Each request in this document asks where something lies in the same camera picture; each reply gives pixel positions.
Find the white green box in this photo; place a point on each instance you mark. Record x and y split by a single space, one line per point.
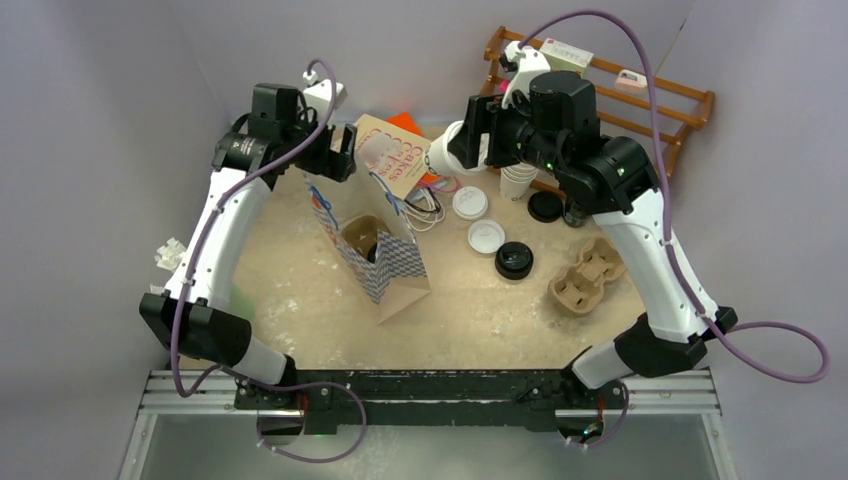
564 57

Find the checkered paper bakery bag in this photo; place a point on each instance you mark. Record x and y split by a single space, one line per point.
399 277

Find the cakes recipe book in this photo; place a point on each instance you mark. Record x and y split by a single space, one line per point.
394 154

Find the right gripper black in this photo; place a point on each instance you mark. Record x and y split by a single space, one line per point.
486 116

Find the black flat lid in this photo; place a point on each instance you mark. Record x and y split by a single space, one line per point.
545 206

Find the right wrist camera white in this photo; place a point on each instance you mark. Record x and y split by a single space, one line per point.
528 64

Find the pink white tape dispenser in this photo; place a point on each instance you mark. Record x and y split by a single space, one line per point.
631 82

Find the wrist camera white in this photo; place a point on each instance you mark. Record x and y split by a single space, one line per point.
528 64
322 96

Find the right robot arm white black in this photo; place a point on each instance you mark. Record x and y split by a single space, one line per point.
620 189

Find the white cup lid lower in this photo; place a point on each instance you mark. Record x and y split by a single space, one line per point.
486 236

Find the black paper cup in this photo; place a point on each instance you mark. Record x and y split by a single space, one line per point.
573 216

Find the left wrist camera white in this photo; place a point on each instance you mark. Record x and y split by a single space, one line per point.
322 96

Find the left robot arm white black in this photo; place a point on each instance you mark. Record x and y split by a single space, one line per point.
192 317

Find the orange paper bag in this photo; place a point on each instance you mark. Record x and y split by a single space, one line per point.
406 122

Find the green cup holder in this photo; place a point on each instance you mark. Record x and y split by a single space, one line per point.
241 304

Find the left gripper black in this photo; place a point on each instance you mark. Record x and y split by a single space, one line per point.
333 164

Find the single white paper cup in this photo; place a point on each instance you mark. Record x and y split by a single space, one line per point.
441 162

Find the wooden shelf rack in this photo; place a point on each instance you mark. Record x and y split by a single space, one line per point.
682 110

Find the stack of white paper cups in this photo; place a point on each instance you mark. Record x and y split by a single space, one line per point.
515 180

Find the stack of black lids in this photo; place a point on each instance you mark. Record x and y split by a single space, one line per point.
514 260

